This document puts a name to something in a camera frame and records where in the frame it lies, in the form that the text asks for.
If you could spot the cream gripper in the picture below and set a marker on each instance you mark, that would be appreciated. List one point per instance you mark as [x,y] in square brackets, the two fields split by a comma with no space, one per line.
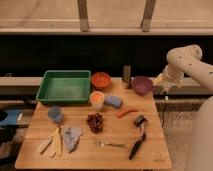
[165,81]

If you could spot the black dish brush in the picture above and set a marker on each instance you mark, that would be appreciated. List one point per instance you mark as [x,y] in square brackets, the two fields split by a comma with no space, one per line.
[140,123]

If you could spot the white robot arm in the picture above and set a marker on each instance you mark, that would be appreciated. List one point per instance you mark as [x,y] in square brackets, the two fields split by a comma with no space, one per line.
[187,60]

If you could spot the green plastic tray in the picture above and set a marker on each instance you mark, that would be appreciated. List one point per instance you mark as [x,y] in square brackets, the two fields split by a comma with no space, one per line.
[65,86]

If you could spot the purple bowl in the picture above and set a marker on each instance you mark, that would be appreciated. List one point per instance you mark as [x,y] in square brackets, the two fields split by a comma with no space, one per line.
[142,85]

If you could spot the blue sponge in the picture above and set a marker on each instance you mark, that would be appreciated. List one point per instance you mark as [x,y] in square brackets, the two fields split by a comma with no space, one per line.
[113,101]

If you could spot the orange carrot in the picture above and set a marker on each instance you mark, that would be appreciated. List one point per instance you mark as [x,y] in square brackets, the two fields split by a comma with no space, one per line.
[125,111]

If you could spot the orange bowl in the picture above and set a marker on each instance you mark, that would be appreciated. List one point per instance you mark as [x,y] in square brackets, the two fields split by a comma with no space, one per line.
[101,80]

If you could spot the wooden table top board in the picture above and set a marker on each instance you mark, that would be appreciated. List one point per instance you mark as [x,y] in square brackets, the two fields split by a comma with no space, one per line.
[152,154]

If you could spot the orange filled cup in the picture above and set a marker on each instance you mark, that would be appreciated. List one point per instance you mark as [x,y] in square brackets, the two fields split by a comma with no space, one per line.
[97,99]

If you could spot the bunch of red grapes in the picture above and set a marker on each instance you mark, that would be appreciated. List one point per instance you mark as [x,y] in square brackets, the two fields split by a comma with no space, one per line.
[95,122]

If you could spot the silver fork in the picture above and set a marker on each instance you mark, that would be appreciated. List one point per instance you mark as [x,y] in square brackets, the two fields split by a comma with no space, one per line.
[103,143]

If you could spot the blue cup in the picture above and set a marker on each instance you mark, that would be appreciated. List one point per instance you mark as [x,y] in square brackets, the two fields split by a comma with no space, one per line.
[55,114]

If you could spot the blue object at left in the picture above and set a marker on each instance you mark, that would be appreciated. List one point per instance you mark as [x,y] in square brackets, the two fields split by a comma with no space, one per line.
[9,117]

